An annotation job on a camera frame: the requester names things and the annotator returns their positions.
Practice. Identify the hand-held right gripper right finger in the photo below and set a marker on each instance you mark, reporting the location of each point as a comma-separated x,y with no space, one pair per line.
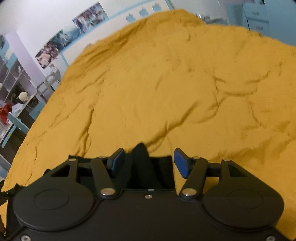
182,162

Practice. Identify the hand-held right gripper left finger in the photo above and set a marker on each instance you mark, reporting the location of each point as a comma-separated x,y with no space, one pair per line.
118,162

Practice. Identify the black sweater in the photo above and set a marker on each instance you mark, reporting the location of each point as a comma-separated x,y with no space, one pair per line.
143,166

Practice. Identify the yellow quilt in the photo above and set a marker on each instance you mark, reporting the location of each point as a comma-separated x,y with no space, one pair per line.
173,81

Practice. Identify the white desk with blue trim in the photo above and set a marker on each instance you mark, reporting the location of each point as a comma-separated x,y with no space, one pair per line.
20,125

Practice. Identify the grey trolley rack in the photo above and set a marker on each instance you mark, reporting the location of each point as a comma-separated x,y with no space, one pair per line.
47,83

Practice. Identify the light blue chair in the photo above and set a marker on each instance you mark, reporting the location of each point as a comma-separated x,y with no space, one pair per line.
17,125

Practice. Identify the white headboard with blue trim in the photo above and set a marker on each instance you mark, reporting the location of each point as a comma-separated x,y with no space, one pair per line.
74,56

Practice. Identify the white plastic bag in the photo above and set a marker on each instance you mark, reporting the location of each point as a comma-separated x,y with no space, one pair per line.
17,108

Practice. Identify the white round ornament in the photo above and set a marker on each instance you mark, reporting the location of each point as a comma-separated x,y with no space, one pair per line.
23,96

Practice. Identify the red bag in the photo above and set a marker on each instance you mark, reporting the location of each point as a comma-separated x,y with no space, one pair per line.
5,113

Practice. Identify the light blue drawer cabinet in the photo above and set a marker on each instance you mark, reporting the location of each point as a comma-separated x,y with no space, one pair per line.
256,16

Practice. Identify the wall poster with pale figures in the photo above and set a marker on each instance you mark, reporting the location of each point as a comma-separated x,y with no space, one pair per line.
46,55

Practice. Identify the blue-toned wall poster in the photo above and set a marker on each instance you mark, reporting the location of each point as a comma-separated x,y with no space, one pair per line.
66,38

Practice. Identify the white wall shelf unit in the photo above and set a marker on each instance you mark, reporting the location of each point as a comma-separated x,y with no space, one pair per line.
11,69

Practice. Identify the wall poster with white animals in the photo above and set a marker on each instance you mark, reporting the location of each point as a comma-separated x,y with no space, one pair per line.
91,16

